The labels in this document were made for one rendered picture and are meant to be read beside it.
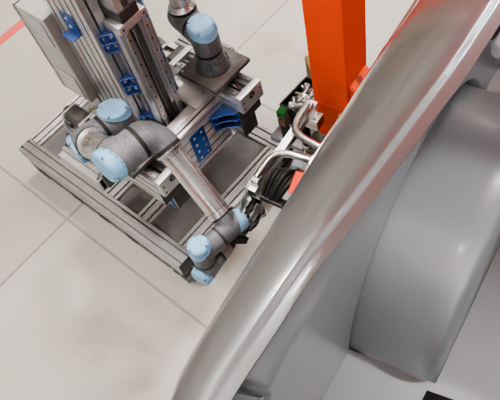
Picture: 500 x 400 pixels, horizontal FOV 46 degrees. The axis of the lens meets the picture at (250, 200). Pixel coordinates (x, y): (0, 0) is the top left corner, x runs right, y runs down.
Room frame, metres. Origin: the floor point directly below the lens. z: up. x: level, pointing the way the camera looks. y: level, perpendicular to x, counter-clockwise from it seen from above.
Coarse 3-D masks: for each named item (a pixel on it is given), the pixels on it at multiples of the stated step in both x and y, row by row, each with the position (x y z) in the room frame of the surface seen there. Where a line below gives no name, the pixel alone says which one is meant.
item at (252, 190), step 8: (312, 112) 1.34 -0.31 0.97; (304, 120) 1.31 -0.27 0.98; (288, 136) 1.27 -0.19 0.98; (280, 144) 1.24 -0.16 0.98; (288, 144) 1.23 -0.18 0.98; (280, 160) 1.19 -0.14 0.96; (272, 168) 1.16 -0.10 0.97; (264, 176) 1.14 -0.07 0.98; (248, 192) 1.11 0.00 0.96; (256, 192) 1.09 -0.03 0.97
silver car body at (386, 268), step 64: (448, 0) 0.77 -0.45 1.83; (384, 64) 0.73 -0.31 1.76; (448, 64) 0.63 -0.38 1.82; (384, 128) 0.59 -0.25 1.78; (448, 128) 0.83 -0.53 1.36; (320, 192) 0.54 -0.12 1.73; (384, 192) 0.66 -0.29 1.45; (448, 192) 0.67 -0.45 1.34; (256, 256) 0.49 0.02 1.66; (320, 256) 0.43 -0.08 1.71; (384, 256) 0.61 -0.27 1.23; (448, 256) 0.54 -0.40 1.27; (256, 320) 0.37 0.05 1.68; (320, 320) 0.46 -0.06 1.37; (384, 320) 0.51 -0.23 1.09; (448, 320) 0.44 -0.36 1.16; (192, 384) 0.32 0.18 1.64; (256, 384) 0.34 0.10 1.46; (320, 384) 0.42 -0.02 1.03; (384, 384) 0.40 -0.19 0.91; (448, 384) 0.35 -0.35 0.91
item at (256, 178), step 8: (272, 152) 1.20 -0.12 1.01; (280, 152) 1.18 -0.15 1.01; (288, 152) 1.17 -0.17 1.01; (296, 152) 1.16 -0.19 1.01; (264, 160) 1.17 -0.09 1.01; (272, 160) 1.17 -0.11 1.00; (304, 160) 1.13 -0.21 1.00; (264, 168) 1.15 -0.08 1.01; (256, 176) 1.12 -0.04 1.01; (256, 184) 1.11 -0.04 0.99
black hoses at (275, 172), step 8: (280, 168) 1.11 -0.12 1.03; (288, 168) 1.11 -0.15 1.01; (296, 168) 1.13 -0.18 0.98; (272, 176) 1.08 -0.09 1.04; (280, 176) 1.07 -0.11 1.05; (288, 176) 1.06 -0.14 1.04; (264, 184) 1.08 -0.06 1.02; (272, 184) 1.07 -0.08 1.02; (280, 184) 1.05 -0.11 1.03; (288, 184) 1.04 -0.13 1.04; (264, 192) 1.07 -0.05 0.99; (272, 192) 1.05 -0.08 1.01; (280, 192) 1.03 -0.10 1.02; (264, 200) 1.05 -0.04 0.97; (272, 200) 1.04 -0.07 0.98; (280, 200) 1.03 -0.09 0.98; (280, 208) 1.01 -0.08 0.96
